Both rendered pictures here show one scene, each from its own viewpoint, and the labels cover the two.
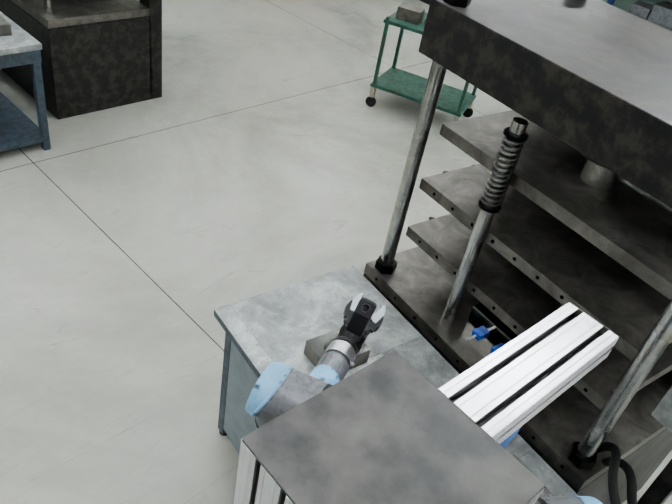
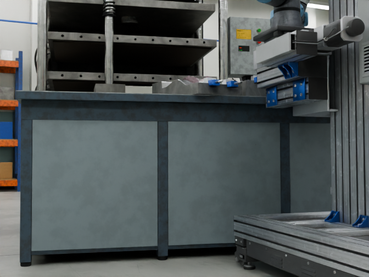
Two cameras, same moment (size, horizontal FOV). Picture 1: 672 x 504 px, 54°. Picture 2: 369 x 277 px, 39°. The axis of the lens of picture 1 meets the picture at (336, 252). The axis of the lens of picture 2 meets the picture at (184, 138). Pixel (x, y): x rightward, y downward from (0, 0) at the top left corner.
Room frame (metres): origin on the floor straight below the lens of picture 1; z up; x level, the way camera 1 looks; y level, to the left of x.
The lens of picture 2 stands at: (0.11, 2.08, 0.48)
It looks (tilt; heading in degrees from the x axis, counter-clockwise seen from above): 2 degrees up; 299
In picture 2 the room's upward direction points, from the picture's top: straight up
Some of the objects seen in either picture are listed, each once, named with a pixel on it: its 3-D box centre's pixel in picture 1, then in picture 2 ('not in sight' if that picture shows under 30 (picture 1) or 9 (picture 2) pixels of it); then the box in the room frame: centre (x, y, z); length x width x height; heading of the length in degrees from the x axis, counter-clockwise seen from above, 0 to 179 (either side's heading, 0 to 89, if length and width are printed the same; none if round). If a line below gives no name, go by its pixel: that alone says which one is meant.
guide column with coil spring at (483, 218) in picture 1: (466, 267); (108, 62); (2.11, -0.53, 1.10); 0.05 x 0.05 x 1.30
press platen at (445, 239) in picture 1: (553, 282); (128, 86); (2.24, -0.93, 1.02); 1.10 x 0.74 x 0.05; 42
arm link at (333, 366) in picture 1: (327, 376); not in sight; (1.10, -0.04, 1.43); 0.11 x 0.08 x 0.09; 164
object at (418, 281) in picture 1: (525, 329); not in sight; (2.21, -0.89, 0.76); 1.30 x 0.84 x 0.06; 42
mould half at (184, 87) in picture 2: not in sight; (194, 89); (1.39, -0.33, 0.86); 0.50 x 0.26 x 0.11; 149
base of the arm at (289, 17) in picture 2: not in sight; (286, 21); (0.81, -0.10, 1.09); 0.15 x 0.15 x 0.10
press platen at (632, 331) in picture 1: (576, 236); (129, 50); (2.24, -0.93, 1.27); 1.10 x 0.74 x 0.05; 42
